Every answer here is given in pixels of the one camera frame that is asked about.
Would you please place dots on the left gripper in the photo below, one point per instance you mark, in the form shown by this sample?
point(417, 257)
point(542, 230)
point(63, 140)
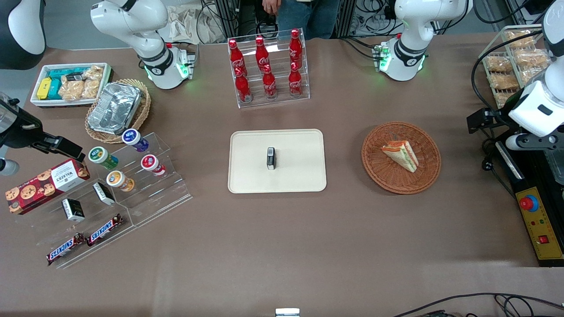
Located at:
point(503, 115)

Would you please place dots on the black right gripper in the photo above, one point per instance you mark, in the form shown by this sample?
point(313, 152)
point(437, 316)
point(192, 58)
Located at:
point(20, 132)

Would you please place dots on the triangular sandwich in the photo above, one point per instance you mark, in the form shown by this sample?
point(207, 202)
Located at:
point(403, 155)

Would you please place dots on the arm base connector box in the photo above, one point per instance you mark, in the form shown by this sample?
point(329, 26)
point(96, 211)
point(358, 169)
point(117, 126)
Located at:
point(380, 57)
point(187, 59)

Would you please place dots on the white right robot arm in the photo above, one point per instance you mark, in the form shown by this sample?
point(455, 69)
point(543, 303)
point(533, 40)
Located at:
point(132, 17)

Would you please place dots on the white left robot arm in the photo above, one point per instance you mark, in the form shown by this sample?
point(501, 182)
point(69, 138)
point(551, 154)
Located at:
point(414, 26)

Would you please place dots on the aluminium foil tray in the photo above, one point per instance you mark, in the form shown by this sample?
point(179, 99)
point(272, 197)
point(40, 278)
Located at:
point(114, 108)

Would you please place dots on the oval tan wicker basket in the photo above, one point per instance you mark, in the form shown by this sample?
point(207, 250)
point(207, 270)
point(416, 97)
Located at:
point(143, 110)

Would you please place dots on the round brown wicker basket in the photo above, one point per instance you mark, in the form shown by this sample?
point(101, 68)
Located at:
point(387, 176)

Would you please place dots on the beige plastic tray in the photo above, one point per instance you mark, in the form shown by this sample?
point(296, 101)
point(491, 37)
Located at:
point(295, 176)

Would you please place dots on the clear bag of pastries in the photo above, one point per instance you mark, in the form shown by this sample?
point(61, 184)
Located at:
point(498, 64)
point(522, 38)
point(501, 99)
point(503, 82)
point(531, 75)
point(531, 57)

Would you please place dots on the red walkers cookie box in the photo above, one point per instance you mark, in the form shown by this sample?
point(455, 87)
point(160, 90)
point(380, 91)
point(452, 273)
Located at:
point(44, 185)

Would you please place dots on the green lid yogurt cup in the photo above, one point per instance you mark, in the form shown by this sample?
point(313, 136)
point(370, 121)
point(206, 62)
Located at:
point(102, 157)

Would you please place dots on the white plastic bin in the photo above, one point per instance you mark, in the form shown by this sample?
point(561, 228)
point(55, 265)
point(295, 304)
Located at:
point(37, 103)

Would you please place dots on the clear packet of biscuits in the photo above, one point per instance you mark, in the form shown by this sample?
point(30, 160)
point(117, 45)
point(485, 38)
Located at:
point(91, 88)
point(71, 90)
point(95, 71)

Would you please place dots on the teal small box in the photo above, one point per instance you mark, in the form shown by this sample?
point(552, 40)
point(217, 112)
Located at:
point(56, 89)

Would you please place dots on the yellow small box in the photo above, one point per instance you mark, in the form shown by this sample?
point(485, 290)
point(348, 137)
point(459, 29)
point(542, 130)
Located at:
point(44, 89)

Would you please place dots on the small black white carton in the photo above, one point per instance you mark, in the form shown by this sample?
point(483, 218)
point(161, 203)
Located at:
point(73, 210)
point(104, 193)

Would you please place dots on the orange lid yogurt cup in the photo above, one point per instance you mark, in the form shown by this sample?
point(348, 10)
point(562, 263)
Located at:
point(120, 181)

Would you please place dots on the purple lid yogurt cup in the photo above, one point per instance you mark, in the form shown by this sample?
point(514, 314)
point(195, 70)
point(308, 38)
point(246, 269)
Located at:
point(134, 139)

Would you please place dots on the black machine housing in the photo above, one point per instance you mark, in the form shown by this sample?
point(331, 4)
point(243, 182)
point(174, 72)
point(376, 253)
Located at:
point(533, 176)

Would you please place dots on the teal long box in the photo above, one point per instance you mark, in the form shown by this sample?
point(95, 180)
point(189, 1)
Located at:
point(64, 71)

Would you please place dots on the red lid yogurt cup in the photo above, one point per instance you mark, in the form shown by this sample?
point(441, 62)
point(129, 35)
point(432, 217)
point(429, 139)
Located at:
point(153, 165)

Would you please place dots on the snickers chocolate bar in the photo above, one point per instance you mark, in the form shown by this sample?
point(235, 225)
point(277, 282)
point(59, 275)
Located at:
point(65, 249)
point(105, 230)

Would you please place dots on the clear acrylic step display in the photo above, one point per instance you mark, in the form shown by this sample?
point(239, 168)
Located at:
point(163, 193)

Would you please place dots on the yellow control panel red button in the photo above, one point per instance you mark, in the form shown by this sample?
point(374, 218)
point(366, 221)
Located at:
point(539, 233)

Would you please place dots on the white crumpled cloth bag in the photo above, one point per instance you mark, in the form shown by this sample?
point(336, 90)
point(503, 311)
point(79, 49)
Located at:
point(194, 24)

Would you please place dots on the red cola bottle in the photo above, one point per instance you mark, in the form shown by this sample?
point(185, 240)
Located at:
point(294, 82)
point(243, 88)
point(262, 55)
point(237, 59)
point(295, 48)
point(269, 84)

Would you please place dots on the clear acrylic bottle rack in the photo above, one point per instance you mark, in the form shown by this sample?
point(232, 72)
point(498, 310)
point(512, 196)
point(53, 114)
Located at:
point(282, 99)

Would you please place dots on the person in blue jeans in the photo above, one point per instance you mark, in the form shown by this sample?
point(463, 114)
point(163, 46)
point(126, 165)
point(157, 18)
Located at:
point(304, 17)

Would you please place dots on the small black box grey label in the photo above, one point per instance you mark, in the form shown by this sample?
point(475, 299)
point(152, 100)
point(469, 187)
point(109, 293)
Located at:
point(271, 159)

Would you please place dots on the white device at table edge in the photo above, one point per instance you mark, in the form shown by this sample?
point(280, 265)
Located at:
point(287, 312)

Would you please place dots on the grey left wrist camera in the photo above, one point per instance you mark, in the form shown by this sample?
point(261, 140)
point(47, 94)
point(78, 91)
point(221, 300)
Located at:
point(531, 141)

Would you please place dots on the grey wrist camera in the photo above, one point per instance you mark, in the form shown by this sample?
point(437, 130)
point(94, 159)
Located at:
point(531, 141)
point(8, 167)

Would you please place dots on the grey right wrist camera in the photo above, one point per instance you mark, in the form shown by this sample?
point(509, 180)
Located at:
point(8, 167)

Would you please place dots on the black aluminium frame post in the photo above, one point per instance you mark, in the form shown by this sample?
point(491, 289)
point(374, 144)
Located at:
point(229, 17)

